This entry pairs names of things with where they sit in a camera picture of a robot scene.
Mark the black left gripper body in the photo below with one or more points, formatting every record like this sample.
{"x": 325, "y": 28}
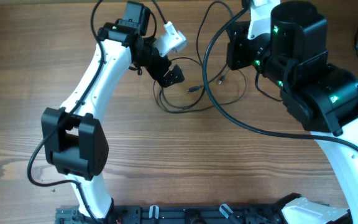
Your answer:
{"x": 151, "y": 59}

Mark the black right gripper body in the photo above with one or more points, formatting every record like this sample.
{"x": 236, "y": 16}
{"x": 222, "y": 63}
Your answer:
{"x": 234, "y": 46}

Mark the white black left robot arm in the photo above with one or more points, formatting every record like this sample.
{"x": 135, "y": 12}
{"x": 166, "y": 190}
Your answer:
{"x": 74, "y": 141}

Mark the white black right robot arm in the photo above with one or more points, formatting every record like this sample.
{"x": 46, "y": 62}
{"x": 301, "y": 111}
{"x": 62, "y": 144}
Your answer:
{"x": 286, "y": 43}

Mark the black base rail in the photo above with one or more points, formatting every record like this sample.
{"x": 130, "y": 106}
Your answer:
{"x": 259, "y": 213}

